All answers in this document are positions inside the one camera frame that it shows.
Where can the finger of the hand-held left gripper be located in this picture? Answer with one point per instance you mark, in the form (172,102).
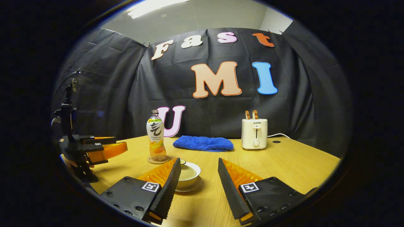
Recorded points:
(110,150)
(101,139)

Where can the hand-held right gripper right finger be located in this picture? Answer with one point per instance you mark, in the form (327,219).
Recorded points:
(232,192)

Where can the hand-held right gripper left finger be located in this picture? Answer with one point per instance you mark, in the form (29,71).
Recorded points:
(167,192)

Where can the cream ceramic teacup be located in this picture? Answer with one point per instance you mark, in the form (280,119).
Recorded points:
(192,183)

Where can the round wooden coaster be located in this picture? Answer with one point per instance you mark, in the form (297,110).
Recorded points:
(157,160)

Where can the clear water bottle white label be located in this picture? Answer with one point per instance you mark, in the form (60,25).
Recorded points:
(156,132)

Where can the cream ceramic saucer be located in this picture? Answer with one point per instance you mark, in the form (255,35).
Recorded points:
(192,189)

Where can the blue towel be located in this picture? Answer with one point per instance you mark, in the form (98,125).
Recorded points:
(203,143)

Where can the cream toaster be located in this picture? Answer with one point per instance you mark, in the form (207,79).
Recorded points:
(254,134)

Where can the toast slice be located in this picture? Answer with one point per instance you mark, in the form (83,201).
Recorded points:
(255,114)
(247,115)

